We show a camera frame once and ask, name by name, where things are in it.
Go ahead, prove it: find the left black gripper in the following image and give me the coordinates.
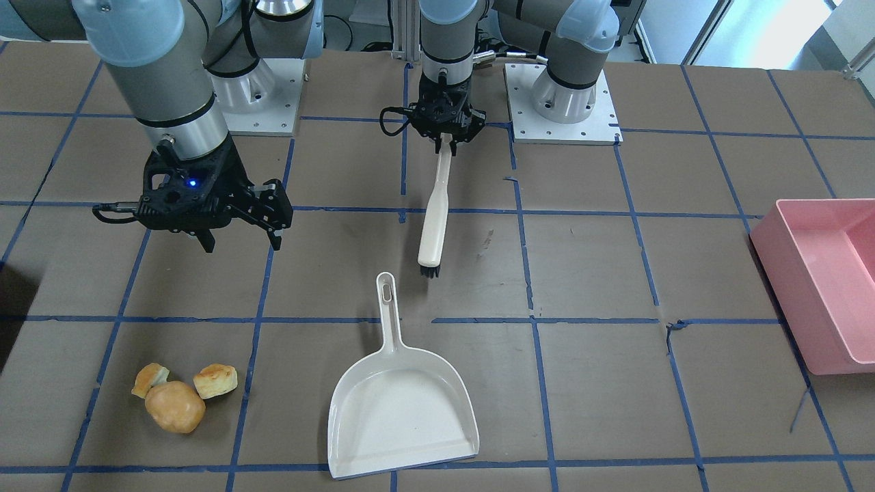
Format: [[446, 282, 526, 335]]
[[381, 74, 485, 156]]

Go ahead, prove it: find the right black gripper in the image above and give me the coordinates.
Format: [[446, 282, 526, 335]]
[[92, 134, 293, 254]]

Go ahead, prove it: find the beige hand brush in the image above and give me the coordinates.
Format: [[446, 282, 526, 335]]
[[418, 133, 453, 278]]

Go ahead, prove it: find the beige plastic dustpan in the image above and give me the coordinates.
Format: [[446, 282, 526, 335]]
[[326, 272, 479, 480]]

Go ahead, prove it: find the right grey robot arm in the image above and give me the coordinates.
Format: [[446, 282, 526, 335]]
[[2, 1, 324, 253]]

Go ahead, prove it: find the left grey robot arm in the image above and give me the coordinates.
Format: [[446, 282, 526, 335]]
[[383, 1, 622, 150]]

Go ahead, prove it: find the pink plastic bin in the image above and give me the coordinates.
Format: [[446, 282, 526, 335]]
[[751, 199, 874, 376]]

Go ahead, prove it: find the bread piece near brush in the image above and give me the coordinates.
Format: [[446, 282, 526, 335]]
[[193, 364, 239, 400]]

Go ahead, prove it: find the bread piece far side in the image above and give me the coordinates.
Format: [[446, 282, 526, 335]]
[[131, 362, 170, 399]]

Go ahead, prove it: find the round bread roll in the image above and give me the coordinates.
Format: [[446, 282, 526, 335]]
[[145, 382, 206, 434]]

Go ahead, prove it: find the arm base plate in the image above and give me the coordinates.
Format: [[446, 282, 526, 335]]
[[210, 59, 307, 137], [505, 64, 623, 146]]

